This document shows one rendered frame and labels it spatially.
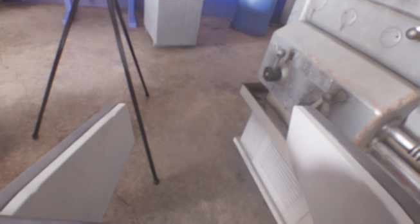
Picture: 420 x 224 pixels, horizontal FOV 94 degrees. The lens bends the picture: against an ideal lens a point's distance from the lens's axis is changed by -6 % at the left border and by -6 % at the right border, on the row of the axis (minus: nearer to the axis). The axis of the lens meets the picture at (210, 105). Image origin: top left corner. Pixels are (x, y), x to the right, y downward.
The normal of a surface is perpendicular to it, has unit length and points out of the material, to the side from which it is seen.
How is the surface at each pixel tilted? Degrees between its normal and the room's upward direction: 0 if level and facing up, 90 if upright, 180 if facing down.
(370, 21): 90
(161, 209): 0
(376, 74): 32
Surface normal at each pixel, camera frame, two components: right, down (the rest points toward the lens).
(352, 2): -0.93, 0.07
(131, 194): 0.19, -0.76
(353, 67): -0.33, -0.62
